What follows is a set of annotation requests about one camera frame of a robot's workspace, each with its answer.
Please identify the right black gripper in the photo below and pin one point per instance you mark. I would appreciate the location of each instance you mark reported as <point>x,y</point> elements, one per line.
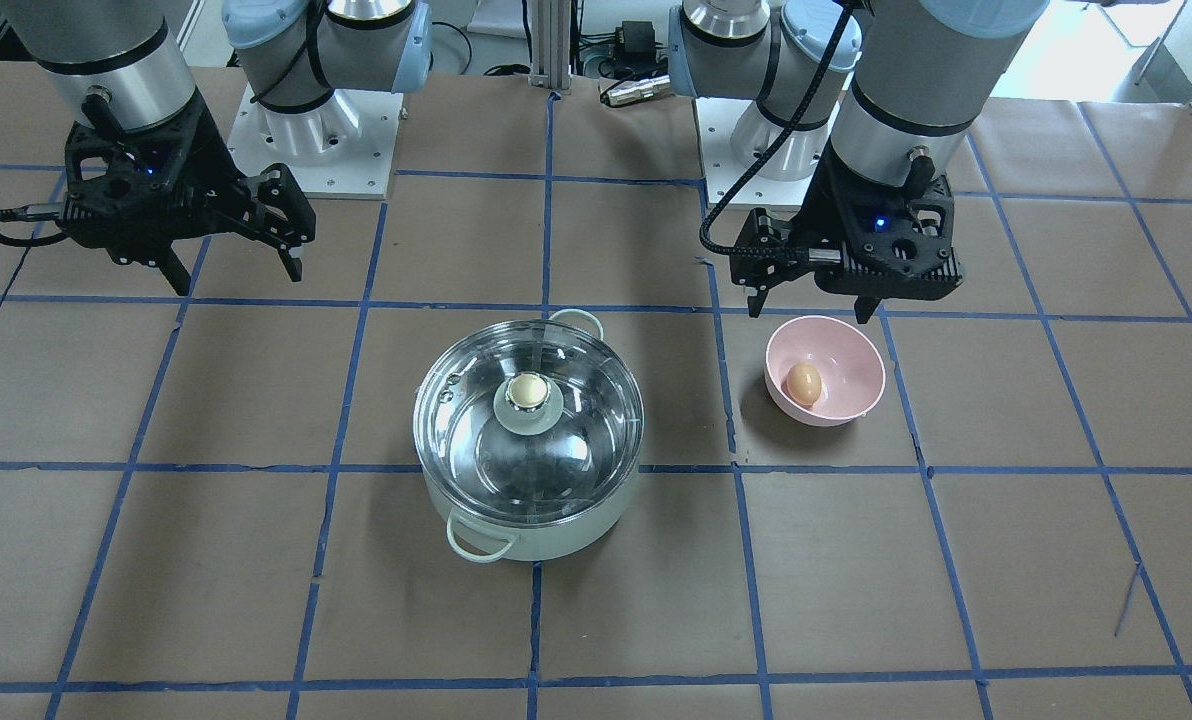
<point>203,158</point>

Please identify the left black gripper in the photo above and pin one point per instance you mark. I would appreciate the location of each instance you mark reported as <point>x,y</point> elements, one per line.
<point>824,215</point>

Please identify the brown egg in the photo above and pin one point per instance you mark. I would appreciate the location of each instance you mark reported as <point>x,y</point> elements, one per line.
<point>804,384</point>

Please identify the glass pot lid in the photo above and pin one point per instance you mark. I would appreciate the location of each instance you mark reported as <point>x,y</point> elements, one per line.
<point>528,420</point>

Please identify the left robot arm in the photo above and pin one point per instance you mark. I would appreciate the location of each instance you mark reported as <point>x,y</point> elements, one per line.
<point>891,87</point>

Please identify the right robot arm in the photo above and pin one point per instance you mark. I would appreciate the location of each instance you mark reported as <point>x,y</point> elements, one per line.
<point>296,55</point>

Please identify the pale green electric pot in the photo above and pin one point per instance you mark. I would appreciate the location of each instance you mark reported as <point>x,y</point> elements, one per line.
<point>528,440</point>

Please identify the pink bowl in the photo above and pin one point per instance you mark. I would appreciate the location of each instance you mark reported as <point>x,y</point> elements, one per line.
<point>854,376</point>

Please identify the silver cylindrical connector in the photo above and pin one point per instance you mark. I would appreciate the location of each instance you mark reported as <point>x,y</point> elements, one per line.
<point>628,92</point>

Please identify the black power adapter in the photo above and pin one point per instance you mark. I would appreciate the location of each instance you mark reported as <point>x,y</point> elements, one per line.
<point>636,38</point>

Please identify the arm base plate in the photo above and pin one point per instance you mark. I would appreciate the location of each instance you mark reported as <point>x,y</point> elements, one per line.
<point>342,150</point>
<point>732,133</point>

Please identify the aluminium frame post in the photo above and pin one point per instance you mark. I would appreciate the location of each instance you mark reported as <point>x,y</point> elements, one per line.
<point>551,25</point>

